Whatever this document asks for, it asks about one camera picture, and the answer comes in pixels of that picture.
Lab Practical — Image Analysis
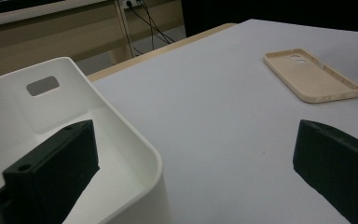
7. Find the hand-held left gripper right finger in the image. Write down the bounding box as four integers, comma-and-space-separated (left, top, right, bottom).
292, 119, 358, 224

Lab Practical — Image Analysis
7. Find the white power socket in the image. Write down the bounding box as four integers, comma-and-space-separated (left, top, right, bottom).
121, 0, 144, 9

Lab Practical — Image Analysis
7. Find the white plastic bin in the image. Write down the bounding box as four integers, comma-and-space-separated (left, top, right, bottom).
0, 56, 172, 224

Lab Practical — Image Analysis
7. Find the white table cover sheet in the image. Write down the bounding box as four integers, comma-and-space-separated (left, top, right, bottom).
88, 19, 358, 224

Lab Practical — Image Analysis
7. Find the black curtain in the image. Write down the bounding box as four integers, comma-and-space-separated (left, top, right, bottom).
181, 0, 358, 37

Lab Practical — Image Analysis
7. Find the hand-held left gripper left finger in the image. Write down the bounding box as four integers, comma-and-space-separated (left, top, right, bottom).
2, 119, 101, 224

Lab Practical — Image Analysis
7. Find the bundle of black cables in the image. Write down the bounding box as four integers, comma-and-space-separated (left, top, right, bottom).
117, 0, 176, 58

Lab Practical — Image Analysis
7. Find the beige phone case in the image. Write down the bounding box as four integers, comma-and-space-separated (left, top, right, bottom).
263, 48, 358, 105

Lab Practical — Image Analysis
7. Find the light wooden desk frame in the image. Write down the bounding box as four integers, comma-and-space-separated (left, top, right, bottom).
0, 0, 185, 105

